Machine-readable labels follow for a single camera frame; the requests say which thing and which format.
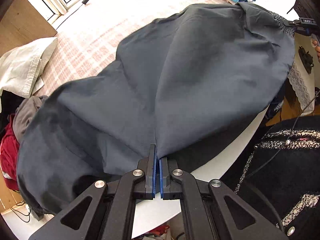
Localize dark slate track pants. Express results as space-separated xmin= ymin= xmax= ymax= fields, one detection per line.
xmin=17 ymin=3 xmax=295 ymax=215

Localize person's right hand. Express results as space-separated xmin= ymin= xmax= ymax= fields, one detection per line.
xmin=311 ymin=35 xmax=320 ymax=62

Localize white lace cloth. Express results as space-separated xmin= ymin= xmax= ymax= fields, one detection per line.
xmin=286 ymin=31 xmax=320 ymax=113

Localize black tweed-trim sweater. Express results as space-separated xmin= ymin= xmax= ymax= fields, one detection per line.
xmin=234 ymin=116 xmax=319 ymax=239

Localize pine plank board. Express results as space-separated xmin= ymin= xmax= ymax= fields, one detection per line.
xmin=0 ymin=175 xmax=23 ymax=212

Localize dark red garment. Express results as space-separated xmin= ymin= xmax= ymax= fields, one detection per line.
xmin=1 ymin=114 xmax=20 ymax=192

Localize pink plaid table cloth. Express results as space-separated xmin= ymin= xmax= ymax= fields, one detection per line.
xmin=36 ymin=0 xmax=233 ymax=96

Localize black fuzzy garment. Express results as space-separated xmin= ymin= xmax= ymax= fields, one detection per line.
xmin=0 ymin=90 xmax=24 ymax=131

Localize white denim garment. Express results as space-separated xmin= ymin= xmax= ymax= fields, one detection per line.
xmin=1 ymin=37 xmax=58 ymax=98

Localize large light wood board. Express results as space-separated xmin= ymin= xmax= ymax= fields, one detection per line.
xmin=0 ymin=0 xmax=57 ymax=55

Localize black power cord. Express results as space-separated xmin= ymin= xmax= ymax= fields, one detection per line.
xmin=10 ymin=199 xmax=33 ymax=223

